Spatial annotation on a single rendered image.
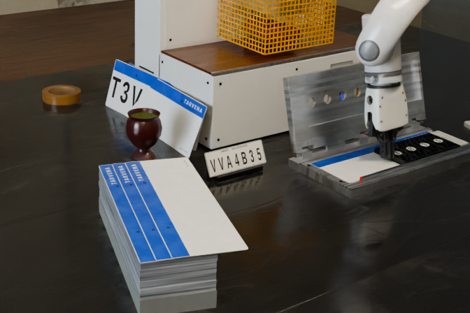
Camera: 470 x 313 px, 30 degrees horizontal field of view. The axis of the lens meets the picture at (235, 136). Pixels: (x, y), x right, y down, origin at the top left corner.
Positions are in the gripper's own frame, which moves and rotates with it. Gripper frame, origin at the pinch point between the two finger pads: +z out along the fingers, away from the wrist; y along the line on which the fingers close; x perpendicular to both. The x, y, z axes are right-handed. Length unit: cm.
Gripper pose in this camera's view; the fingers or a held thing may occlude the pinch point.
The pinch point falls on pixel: (387, 149)
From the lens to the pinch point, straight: 205.9
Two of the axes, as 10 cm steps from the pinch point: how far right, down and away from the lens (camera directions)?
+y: 8.0, -1.9, 5.7
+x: -6.0, -1.1, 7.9
